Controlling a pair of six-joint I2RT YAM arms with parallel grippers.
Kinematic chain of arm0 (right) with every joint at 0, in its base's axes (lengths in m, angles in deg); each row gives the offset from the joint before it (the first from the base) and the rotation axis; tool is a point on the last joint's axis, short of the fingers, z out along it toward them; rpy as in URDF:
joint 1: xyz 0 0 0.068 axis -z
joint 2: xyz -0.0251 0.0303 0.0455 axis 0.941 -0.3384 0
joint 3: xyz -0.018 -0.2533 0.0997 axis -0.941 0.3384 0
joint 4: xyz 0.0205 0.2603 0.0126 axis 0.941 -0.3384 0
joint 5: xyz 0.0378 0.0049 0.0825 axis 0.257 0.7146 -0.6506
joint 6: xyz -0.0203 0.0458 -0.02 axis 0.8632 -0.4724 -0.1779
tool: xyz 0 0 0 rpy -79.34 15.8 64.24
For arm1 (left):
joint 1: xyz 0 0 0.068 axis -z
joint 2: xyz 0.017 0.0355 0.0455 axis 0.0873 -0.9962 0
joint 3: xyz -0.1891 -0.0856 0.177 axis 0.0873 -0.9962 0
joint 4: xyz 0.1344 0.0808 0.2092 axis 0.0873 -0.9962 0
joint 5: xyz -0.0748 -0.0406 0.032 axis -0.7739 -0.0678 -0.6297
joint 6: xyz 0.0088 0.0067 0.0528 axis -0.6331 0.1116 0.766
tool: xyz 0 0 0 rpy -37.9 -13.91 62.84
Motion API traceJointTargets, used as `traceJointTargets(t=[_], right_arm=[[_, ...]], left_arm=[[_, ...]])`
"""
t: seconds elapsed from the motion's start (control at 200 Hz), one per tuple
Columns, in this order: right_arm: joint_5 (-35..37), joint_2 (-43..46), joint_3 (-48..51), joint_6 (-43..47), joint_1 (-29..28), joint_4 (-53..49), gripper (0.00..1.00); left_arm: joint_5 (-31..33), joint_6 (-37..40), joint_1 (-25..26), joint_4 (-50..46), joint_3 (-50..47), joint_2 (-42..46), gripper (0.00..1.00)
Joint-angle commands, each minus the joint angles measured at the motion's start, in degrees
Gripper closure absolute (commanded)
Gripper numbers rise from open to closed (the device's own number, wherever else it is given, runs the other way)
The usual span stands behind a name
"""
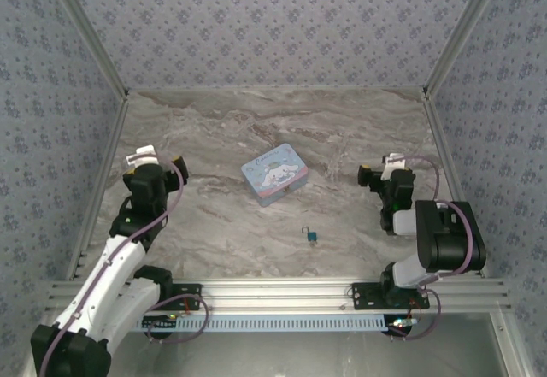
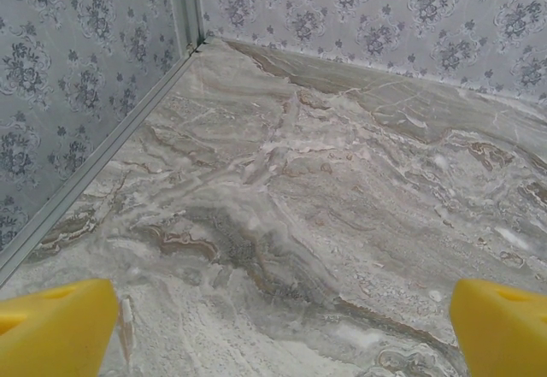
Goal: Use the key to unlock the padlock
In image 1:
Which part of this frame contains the blue cartoon dog tin box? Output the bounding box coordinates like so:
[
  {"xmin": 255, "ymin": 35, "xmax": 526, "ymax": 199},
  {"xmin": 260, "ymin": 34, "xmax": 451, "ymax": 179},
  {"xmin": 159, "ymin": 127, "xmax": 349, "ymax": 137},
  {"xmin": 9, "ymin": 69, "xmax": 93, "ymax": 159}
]
[{"xmin": 240, "ymin": 143, "xmax": 309, "ymax": 208}]

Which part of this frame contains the black left controller board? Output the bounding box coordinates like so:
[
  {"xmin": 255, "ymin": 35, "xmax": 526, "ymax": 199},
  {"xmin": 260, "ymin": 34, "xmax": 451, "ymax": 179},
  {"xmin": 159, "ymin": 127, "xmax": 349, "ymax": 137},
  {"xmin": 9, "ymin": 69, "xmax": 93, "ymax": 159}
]
[{"xmin": 142, "ymin": 315, "xmax": 179, "ymax": 332}]

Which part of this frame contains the black controller board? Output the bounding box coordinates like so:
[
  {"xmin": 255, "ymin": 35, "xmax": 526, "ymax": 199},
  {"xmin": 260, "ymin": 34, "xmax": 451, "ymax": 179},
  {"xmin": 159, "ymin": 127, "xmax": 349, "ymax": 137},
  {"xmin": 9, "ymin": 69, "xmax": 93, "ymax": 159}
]
[
  {"xmin": 386, "ymin": 315, "xmax": 418, "ymax": 336},
  {"xmin": 142, "ymin": 315, "xmax": 179, "ymax": 332}
]

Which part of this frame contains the black right controller board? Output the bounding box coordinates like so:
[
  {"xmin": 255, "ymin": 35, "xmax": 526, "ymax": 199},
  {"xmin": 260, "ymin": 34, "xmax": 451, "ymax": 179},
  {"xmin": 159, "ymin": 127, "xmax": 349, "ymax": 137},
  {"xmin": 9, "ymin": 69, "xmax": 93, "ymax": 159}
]
[{"xmin": 386, "ymin": 315, "xmax": 418, "ymax": 336}]

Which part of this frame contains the grey metal panel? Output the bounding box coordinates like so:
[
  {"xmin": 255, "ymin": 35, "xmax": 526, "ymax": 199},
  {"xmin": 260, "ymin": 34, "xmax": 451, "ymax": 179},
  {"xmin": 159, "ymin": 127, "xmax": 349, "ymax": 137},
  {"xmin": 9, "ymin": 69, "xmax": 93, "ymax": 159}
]
[{"xmin": 25, "ymin": 312, "xmax": 529, "ymax": 377}]

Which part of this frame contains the aluminium side frame rail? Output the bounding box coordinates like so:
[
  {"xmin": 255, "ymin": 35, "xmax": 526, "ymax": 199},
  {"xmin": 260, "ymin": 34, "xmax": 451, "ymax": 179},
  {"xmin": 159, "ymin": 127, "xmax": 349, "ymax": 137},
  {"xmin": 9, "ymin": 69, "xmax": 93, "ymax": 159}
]
[
  {"xmin": 66, "ymin": 94, "xmax": 132, "ymax": 282},
  {"xmin": 421, "ymin": 90, "xmax": 489, "ymax": 279}
]

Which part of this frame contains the aluminium upright frame post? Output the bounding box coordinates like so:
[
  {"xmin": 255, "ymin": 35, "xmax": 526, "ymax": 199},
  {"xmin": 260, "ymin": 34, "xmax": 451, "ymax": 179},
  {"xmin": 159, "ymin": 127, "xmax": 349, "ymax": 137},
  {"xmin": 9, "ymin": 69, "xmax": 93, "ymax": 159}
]
[
  {"xmin": 422, "ymin": 0, "xmax": 510, "ymax": 96},
  {"xmin": 42, "ymin": 0, "xmax": 131, "ymax": 100}
]

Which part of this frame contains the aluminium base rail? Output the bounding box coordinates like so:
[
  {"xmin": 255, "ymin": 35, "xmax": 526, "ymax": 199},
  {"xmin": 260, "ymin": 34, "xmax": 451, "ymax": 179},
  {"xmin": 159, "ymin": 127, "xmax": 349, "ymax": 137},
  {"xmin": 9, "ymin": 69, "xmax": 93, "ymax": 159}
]
[{"xmin": 46, "ymin": 277, "xmax": 513, "ymax": 315}]

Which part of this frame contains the pale blue slotted cable duct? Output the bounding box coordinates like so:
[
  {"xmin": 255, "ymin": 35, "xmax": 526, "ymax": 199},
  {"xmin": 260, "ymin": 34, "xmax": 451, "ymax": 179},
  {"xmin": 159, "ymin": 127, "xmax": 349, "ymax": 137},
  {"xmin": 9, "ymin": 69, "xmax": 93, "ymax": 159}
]
[{"xmin": 127, "ymin": 313, "xmax": 394, "ymax": 333}]

